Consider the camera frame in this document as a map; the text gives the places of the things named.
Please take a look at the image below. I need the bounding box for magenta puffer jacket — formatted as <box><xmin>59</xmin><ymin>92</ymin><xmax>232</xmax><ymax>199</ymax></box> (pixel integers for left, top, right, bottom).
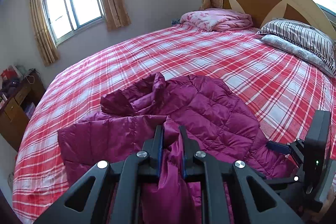
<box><xmin>58</xmin><ymin>73</ymin><xmax>295</xmax><ymax>223</ymax></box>

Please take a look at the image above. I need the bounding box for pile of clothes on desk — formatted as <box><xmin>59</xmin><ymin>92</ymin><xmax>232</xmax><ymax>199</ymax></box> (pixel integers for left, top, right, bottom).
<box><xmin>1</xmin><ymin>77</ymin><xmax>21</xmax><ymax>96</ymax></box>

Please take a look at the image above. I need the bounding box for red plaid bed sheet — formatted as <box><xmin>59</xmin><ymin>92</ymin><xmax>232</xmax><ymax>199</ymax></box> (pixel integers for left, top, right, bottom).
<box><xmin>13</xmin><ymin>25</ymin><xmax>335</xmax><ymax>223</ymax></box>

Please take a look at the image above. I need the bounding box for grey patterned pillow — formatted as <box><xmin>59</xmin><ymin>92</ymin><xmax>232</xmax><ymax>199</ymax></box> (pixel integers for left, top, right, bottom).
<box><xmin>261</xmin><ymin>35</ymin><xmax>335</xmax><ymax>78</ymax></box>

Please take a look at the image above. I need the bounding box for striped pillow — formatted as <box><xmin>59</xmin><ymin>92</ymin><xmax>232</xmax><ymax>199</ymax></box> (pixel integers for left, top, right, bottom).
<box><xmin>257</xmin><ymin>18</ymin><xmax>335</xmax><ymax>75</ymax></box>

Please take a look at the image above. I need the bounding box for brown wooden desk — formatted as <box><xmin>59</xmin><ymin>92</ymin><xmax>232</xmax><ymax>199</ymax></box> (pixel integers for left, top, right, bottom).
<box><xmin>1</xmin><ymin>69</ymin><xmax>46</xmax><ymax>151</ymax></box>

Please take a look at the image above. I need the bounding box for wooden bed headboard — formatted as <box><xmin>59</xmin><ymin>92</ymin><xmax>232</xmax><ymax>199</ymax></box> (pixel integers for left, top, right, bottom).
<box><xmin>223</xmin><ymin>0</ymin><xmax>335</xmax><ymax>40</ymax></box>

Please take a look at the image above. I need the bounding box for pink folded quilt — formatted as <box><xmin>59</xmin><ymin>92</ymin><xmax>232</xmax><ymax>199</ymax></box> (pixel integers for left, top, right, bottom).
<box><xmin>180</xmin><ymin>8</ymin><xmax>253</xmax><ymax>32</ymax></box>

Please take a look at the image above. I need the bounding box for left beige curtain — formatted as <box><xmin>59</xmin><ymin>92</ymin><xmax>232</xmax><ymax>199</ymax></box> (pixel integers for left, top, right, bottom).
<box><xmin>29</xmin><ymin>0</ymin><xmax>59</xmax><ymax>67</ymax></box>

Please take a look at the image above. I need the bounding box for red bag on desk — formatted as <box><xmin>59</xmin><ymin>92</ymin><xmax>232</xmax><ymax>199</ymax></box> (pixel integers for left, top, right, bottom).
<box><xmin>1</xmin><ymin>65</ymin><xmax>18</xmax><ymax>80</ymax></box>

